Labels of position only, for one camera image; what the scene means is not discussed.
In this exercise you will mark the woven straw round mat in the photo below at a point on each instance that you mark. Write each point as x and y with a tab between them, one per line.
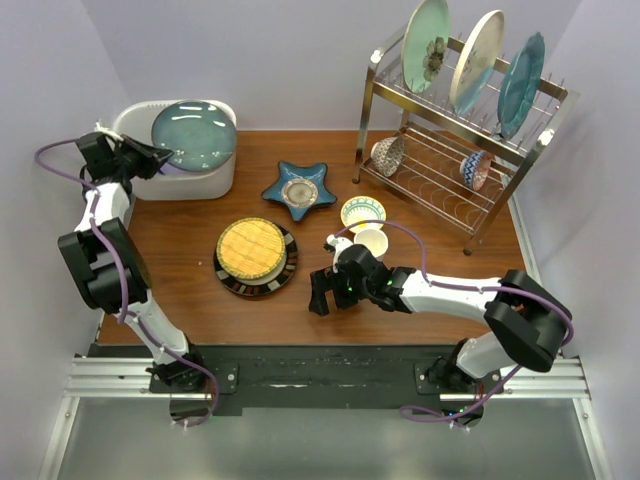
250	248

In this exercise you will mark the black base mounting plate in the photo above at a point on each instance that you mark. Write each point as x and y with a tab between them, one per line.
325	376

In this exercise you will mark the white ceramic mug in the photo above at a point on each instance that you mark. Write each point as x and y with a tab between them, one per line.
375	240

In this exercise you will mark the lavender round plate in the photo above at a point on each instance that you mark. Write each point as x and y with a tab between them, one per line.
172	170

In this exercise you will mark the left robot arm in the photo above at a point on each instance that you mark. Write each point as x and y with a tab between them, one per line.
105	264

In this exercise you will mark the beige blue plate in rack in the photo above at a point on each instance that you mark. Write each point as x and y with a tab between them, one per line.
476	61

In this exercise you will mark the white plastic bin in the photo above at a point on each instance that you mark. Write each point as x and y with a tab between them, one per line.
136	121

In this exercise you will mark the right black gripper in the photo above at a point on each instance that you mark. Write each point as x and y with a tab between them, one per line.
321	281

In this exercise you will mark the blue-grey blossom plate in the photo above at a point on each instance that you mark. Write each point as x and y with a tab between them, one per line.
201	135

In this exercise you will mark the mint flower plate in rack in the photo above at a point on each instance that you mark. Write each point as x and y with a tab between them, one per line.
425	44

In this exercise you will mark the dark blue trivet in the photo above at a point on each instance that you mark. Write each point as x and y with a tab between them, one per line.
300	189

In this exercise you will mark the black patterned rim plate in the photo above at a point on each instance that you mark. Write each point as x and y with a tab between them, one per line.
265	285

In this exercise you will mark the blue red bowl in rack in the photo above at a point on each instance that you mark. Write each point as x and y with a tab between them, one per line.
474	170

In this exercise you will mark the teal scalloped plate in rack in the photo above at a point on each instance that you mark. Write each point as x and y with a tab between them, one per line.
519	86

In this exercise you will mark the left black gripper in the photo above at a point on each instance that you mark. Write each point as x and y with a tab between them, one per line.
151	156

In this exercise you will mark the brown patterned bowl in rack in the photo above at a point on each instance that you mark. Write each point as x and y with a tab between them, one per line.
387	155

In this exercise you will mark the yellow teal patterned bowl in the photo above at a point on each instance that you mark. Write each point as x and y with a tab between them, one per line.
359	208

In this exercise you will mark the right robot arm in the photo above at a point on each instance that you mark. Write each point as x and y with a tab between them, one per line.
528	326

